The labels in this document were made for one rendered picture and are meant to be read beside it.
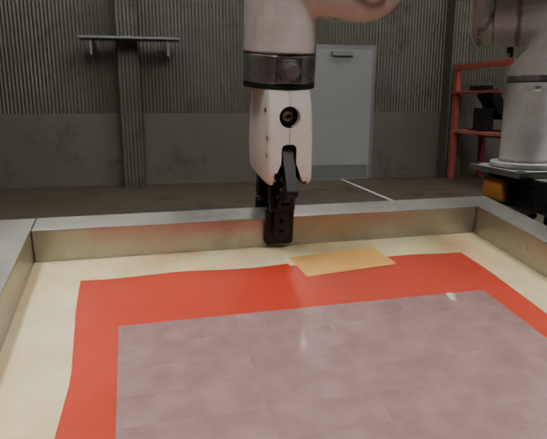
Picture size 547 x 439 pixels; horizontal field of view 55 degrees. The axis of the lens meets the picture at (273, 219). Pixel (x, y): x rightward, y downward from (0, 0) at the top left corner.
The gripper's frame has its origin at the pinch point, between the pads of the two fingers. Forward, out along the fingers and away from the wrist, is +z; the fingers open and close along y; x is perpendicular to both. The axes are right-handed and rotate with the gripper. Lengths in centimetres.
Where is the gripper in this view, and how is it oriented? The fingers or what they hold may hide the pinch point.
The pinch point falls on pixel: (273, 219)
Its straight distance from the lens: 60.7
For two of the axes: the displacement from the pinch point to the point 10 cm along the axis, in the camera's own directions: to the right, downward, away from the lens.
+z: -0.3, 9.4, 3.4
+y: -2.5, -3.4, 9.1
